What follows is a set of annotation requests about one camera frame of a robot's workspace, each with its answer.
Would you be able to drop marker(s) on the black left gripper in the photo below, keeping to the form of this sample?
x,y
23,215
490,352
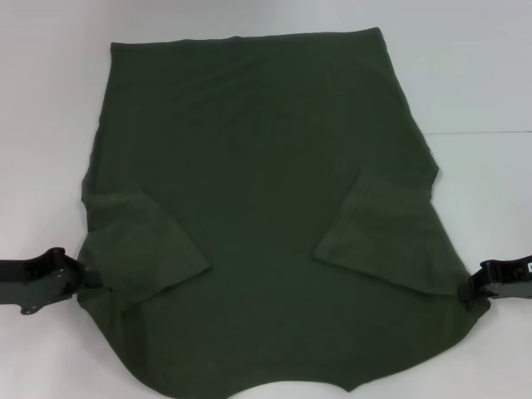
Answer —
x,y
29,291

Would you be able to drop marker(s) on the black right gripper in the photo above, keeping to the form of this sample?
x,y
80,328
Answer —
x,y
509,278

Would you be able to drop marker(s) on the dark green shirt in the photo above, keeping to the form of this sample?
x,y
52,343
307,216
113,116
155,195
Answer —
x,y
257,166

